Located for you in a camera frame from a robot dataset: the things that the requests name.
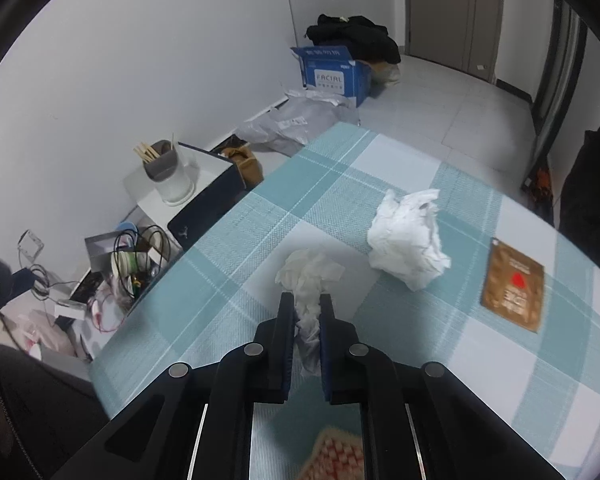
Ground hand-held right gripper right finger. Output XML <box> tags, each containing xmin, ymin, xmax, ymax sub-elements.
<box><xmin>319</xmin><ymin>293</ymin><xmax>566</xmax><ymax>480</ymax></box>

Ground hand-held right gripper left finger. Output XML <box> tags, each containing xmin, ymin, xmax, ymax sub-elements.
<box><xmin>50</xmin><ymin>291</ymin><xmax>297</xmax><ymax>480</ymax></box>

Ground small white tissue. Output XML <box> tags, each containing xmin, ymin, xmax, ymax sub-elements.
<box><xmin>275</xmin><ymin>248</ymin><xmax>347</xmax><ymax>383</ymax></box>

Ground red checkered sachet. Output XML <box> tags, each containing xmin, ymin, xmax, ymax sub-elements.
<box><xmin>300</xmin><ymin>426</ymin><xmax>369</xmax><ymax>480</ymax></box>

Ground large crumpled white tissue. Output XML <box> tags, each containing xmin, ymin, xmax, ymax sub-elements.
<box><xmin>367</xmin><ymin>188</ymin><xmax>452</xmax><ymax>292</ymax></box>

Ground dark blue flat box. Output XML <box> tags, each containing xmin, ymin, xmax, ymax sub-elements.
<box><xmin>167</xmin><ymin>142</ymin><xmax>254</xmax><ymax>257</ymax></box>

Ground green and white tape roll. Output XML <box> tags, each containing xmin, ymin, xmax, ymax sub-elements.
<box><xmin>111</xmin><ymin>251</ymin><xmax>152</xmax><ymax>282</ymax></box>

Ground brown paper bag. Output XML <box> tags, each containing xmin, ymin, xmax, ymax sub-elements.
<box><xmin>214</xmin><ymin>142</ymin><xmax>266</xmax><ymax>189</ymax></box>

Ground white cylindrical container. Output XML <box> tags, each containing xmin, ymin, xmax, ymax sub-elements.
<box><xmin>154</xmin><ymin>156</ymin><xmax>197</xmax><ymax>207</ymax></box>

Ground brown heart print sachet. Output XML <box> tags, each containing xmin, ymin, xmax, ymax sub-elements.
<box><xmin>480</xmin><ymin>237</ymin><xmax>546</xmax><ymax>332</ymax></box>

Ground white side table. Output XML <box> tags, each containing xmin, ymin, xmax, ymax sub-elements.
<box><xmin>122</xmin><ymin>156</ymin><xmax>217</xmax><ymax>233</ymax></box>

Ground grey open box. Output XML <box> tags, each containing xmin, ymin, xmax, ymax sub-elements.
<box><xmin>84</xmin><ymin>232</ymin><xmax>147</xmax><ymax>273</ymax></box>

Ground grey chopstick holder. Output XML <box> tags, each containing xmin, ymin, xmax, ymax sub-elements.
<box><xmin>142</xmin><ymin>140</ymin><xmax>182</xmax><ymax>182</ymax></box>

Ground grey plastic bags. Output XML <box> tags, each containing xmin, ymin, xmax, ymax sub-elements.
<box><xmin>234</xmin><ymin>86</ymin><xmax>359</xmax><ymax>157</ymax></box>

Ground bundle of wooden chopsticks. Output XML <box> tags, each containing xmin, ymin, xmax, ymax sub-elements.
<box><xmin>133</xmin><ymin>132</ymin><xmax>176</xmax><ymax>165</ymax></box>

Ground orange and black tool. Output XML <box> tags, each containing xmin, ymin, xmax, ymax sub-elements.
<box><xmin>521</xmin><ymin>166</ymin><xmax>554</xmax><ymax>207</ymax></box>

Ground blue cardboard box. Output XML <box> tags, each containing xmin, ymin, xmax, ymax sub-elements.
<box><xmin>290</xmin><ymin>46</ymin><xmax>373</xmax><ymax>109</ymax></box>

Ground beige bag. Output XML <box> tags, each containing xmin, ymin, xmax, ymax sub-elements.
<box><xmin>369</xmin><ymin>59</ymin><xmax>402</xmax><ymax>87</ymax></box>

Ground black hanging jacket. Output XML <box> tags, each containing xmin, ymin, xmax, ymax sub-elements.
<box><xmin>559</xmin><ymin>115</ymin><xmax>600</xmax><ymax>258</ymax></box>

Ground black clothes pile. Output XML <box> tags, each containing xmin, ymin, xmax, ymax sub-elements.
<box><xmin>305</xmin><ymin>13</ymin><xmax>402</xmax><ymax>66</ymax></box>

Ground grey room door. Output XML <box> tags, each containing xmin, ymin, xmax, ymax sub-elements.
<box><xmin>402</xmin><ymin>0</ymin><xmax>507</xmax><ymax>84</ymax></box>

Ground black cables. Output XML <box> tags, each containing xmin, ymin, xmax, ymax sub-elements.
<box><xmin>111</xmin><ymin>224</ymin><xmax>175</xmax><ymax>288</ymax></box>

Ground clear acrylic frame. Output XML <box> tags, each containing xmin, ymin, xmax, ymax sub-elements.
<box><xmin>16</xmin><ymin>229</ymin><xmax>46</xmax><ymax>267</ymax></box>

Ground dark sliding door frame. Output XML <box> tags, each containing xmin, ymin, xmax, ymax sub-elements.
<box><xmin>529</xmin><ymin>0</ymin><xmax>590</xmax><ymax>137</ymax></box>

